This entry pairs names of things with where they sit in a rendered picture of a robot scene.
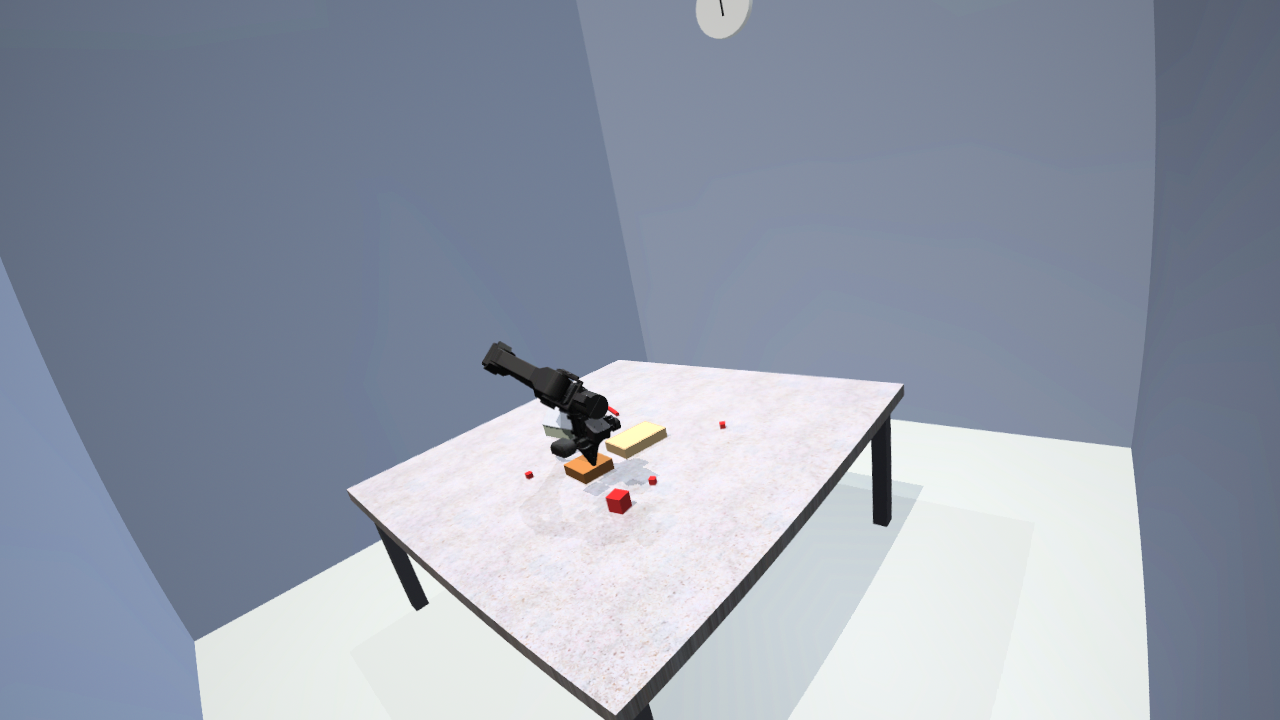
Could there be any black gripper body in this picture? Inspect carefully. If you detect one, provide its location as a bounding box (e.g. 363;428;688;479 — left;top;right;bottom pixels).
550;413;621;457

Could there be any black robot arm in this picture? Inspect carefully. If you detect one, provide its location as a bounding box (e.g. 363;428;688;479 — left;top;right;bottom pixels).
483;341;616;443

